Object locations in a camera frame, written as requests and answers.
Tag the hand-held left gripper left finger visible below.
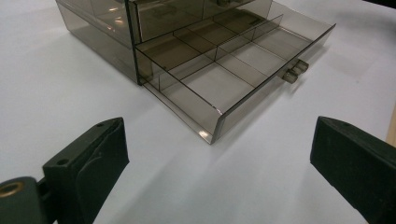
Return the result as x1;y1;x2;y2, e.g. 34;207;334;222
42;117;131;224

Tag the smoky transparent acrylic drawer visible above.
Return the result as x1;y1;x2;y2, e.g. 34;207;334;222
135;1;337;146

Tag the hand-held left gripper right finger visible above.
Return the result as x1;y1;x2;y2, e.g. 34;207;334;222
309;116;396;224

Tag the smoky transparent drawer cabinet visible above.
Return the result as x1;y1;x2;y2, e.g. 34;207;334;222
55;0;274;86

